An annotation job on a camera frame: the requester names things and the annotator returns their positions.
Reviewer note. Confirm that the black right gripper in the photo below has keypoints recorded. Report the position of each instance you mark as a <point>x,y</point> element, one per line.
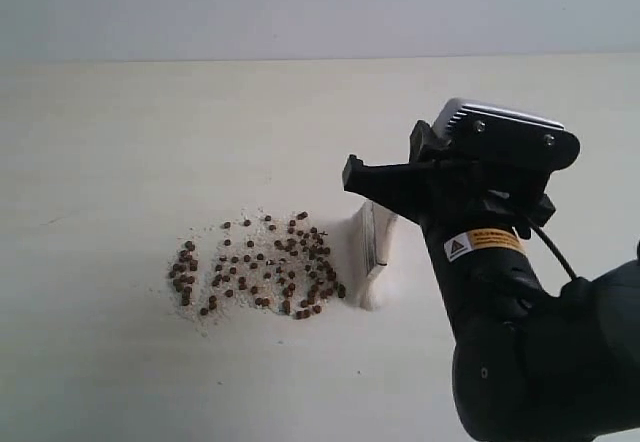
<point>449,195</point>

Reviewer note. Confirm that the white paint brush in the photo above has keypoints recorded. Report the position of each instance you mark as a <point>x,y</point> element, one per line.
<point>364,243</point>

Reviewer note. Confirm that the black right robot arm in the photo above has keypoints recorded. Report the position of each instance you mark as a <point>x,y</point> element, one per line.
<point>527,365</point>

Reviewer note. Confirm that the pile of brown pellets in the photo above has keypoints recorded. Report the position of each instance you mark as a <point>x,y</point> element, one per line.
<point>281,265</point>

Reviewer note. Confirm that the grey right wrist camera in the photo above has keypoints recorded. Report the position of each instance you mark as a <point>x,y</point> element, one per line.
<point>501,135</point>

